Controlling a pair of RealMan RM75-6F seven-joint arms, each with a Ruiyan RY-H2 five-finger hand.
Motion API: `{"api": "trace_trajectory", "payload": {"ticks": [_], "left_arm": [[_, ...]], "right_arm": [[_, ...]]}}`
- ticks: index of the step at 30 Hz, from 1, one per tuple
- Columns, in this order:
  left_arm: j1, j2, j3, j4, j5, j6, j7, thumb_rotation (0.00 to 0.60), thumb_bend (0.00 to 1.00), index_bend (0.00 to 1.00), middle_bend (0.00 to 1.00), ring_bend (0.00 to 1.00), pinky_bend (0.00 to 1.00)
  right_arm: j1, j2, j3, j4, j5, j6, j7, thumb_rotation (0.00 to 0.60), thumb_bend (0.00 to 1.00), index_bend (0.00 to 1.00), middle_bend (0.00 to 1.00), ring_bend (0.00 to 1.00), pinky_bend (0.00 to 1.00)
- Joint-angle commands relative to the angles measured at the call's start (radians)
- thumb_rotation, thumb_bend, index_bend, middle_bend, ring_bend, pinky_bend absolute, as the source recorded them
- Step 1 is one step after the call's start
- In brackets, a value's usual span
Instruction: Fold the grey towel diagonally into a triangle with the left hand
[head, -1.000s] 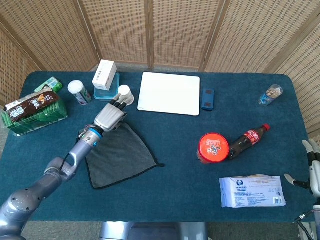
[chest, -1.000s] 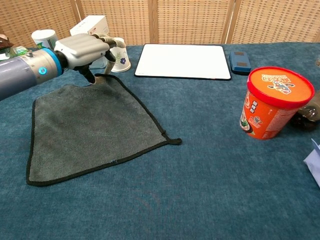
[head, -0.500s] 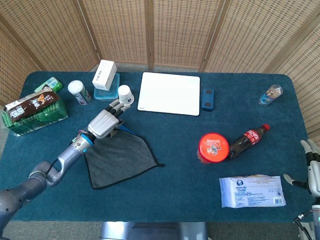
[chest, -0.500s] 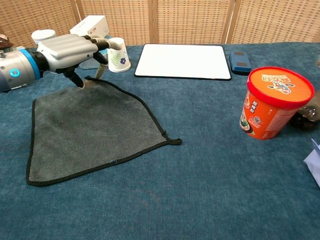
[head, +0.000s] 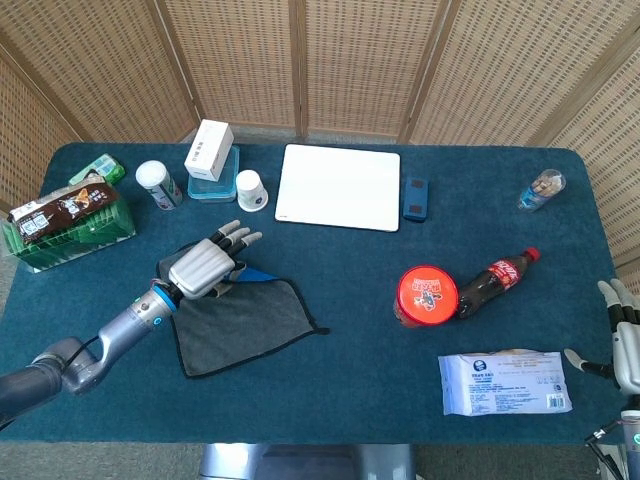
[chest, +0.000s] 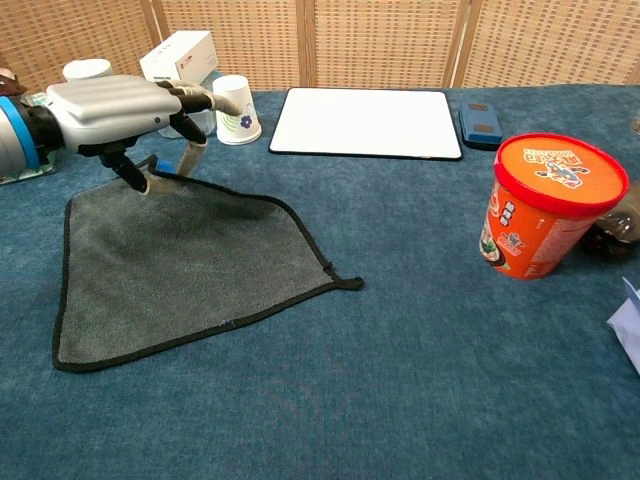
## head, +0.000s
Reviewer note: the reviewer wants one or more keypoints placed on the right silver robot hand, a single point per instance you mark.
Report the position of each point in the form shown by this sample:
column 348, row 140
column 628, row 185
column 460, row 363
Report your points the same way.
column 622, row 340

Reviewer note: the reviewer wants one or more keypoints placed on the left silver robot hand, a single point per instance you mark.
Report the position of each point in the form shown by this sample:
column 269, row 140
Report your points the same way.
column 207, row 267

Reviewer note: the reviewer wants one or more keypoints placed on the dark grey cloth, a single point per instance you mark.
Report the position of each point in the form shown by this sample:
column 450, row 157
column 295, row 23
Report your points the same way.
column 245, row 322

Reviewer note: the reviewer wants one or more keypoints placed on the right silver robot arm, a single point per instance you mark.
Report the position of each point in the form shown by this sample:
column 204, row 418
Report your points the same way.
column 620, row 435

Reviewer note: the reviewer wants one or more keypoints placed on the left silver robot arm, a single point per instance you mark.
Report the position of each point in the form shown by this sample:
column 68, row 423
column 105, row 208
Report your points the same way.
column 95, row 345

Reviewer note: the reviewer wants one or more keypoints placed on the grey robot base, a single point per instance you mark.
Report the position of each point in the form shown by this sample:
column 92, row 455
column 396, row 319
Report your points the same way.
column 307, row 461

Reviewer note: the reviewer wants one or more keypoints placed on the clear blue-lidded food container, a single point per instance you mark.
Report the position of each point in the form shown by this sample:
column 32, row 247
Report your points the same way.
column 220, row 185

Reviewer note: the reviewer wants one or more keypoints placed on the white paper cup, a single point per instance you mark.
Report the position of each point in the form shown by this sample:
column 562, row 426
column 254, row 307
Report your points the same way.
column 251, row 190

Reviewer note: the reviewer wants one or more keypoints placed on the white green-labelled bottle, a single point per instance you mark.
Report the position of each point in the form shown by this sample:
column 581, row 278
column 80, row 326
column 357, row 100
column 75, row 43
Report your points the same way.
column 159, row 185

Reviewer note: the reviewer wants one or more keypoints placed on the white cardboard box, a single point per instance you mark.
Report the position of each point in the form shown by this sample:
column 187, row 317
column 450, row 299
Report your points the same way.
column 208, row 150

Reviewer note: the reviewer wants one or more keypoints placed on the white wet wipes pack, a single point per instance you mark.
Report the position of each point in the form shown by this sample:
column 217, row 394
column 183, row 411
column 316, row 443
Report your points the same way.
column 505, row 382

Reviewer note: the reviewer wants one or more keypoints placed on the green clear plastic rack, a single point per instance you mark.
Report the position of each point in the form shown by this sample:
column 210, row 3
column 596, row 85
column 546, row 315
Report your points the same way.
column 75, row 237

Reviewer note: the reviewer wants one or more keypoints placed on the cola bottle red cap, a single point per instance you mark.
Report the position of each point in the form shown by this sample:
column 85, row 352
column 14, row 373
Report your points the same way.
column 492, row 282

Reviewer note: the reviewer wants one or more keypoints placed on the green snack packet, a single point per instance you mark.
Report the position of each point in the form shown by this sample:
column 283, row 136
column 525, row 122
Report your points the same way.
column 97, row 169

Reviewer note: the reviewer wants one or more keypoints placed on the blue table carpet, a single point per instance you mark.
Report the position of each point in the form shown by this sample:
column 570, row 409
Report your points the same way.
column 350, row 310

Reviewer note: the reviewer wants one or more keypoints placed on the white rectangular board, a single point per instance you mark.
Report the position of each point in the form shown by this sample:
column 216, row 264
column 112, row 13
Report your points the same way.
column 338, row 187

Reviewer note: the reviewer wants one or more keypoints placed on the brown snack bag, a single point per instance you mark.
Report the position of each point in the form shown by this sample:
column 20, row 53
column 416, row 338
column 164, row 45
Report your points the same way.
column 62, row 207

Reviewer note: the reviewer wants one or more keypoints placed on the small clear water bottle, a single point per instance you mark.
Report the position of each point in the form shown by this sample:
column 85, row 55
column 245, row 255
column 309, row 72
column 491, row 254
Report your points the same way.
column 540, row 190

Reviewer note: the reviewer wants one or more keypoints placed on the red-lidded round tub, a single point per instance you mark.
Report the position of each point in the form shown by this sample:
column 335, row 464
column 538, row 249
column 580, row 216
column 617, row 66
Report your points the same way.
column 426, row 296

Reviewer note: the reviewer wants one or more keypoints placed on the blue board eraser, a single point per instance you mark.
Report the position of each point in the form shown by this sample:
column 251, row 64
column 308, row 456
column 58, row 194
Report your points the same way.
column 416, row 198

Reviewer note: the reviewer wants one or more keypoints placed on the wooden lattice folding screen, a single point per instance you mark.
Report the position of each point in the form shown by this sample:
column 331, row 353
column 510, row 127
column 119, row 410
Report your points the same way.
column 320, row 65

